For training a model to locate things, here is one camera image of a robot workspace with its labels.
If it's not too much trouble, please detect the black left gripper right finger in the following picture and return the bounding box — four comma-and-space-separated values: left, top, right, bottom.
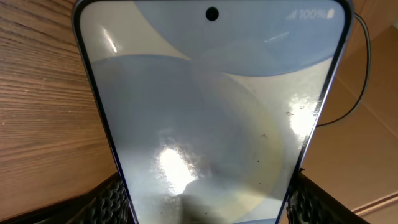
286, 170, 369, 224

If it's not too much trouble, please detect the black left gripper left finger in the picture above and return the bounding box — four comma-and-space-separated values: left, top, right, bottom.
1, 173, 132, 224

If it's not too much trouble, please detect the blue Galaxy smartphone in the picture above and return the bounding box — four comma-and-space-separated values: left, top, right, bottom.
72, 0, 354, 223

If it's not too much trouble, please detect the black USB charging cable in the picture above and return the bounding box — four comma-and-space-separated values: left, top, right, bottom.
316, 12, 372, 128

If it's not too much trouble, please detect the brown cardboard box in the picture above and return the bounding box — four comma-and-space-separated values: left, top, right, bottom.
303, 0, 397, 210

